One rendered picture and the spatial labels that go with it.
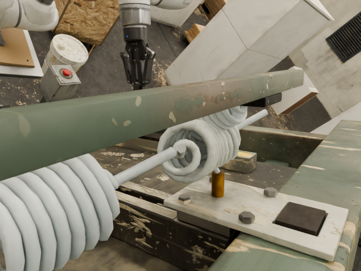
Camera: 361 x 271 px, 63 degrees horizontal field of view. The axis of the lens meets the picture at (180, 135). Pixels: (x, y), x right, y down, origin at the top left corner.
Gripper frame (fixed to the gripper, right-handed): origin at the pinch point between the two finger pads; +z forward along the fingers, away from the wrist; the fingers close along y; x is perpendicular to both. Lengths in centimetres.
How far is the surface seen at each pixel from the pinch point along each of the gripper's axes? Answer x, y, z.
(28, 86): -58, 178, 8
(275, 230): 41, -57, 6
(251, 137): -20.9, -28.6, 14.2
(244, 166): 3.1, -36.8, 15.0
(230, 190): 35, -49, 6
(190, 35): -341, 207, -47
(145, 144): 3.1, -4.2, 14.1
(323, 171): 19, -57, 7
